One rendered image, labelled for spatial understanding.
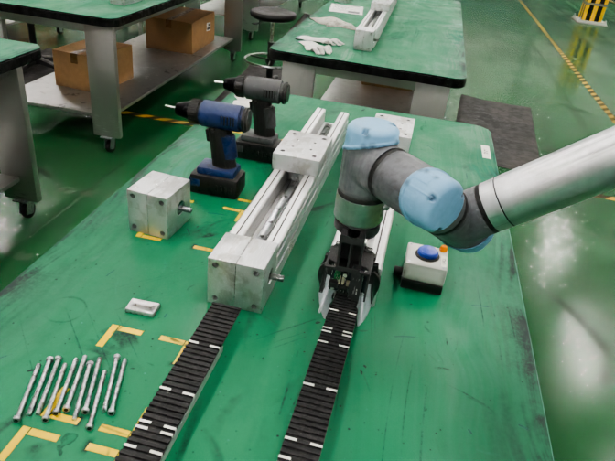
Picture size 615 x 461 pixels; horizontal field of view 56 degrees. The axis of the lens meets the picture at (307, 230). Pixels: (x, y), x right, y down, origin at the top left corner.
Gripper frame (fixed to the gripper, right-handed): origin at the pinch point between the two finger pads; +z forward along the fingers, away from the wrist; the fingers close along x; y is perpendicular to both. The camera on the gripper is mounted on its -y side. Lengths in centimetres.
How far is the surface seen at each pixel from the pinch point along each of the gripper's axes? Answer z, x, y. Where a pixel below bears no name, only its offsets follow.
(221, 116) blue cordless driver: -18, -36, -36
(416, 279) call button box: -0.4, 11.8, -14.6
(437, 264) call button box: -3.7, 15.1, -16.1
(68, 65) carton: 44, -207, -234
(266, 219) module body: -2.2, -20.5, -22.1
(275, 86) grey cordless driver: -19, -31, -60
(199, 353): -1.2, -18.8, 18.5
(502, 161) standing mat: 79, 67, -295
